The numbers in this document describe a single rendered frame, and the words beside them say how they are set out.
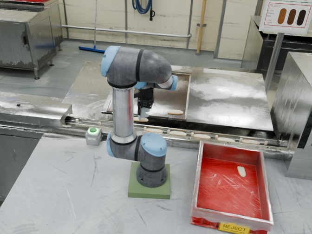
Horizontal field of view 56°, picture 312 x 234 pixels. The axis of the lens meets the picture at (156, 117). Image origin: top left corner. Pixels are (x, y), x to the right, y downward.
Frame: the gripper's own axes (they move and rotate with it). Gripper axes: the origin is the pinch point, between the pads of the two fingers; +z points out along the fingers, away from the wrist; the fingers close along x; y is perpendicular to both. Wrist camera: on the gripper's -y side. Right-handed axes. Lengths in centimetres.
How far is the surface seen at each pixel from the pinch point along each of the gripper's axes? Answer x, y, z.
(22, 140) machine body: -9, -72, 22
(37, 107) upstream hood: 0, -63, 2
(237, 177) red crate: -27, 56, 11
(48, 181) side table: -47, -35, 12
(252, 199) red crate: -41, 62, 11
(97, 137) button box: -16.6, -20.6, 5.6
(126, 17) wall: 369, -97, 43
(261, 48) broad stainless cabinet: 166, 94, 8
